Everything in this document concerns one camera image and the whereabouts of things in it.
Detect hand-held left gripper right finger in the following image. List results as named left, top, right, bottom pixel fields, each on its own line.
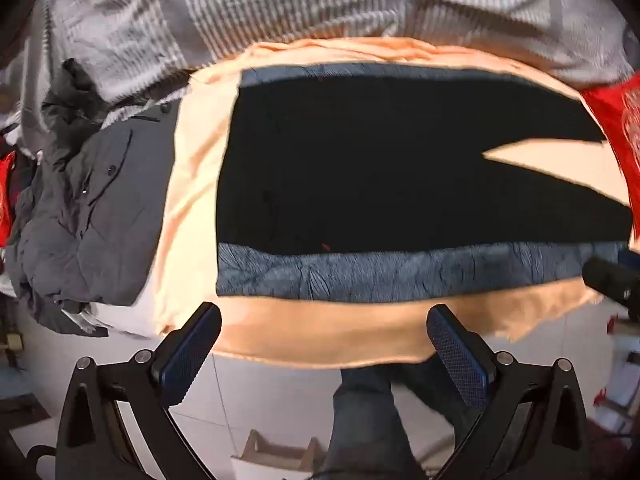
left=426, top=304, right=593, bottom=480

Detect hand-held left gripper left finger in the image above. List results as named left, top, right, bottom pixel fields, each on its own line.
left=55, top=301, right=223, bottom=480

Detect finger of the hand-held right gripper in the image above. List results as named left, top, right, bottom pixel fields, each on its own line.
left=581, top=247, right=640, bottom=322

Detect person's dark trousers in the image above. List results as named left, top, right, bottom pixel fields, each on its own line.
left=325, top=355, right=481, bottom=480

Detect orange bed sheet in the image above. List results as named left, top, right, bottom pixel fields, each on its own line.
left=152, top=37, right=640, bottom=368

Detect cardboard box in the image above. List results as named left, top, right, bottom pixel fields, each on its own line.
left=232, top=429, right=328, bottom=480

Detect red cloth with gold print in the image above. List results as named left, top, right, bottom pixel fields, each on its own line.
left=580, top=72, right=640, bottom=251

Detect dark grey jacket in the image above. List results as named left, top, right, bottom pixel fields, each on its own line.
left=7, top=97, right=193, bottom=336

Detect small red cloth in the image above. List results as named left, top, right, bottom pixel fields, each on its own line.
left=0, top=152, right=18, bottom=248

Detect black crumpled garment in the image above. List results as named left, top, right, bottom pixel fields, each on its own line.
left=42, top=57, right=118, bottom=126

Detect grey striped duvet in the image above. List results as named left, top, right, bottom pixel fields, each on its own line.
left=0, top=0, right=640, bottom=161

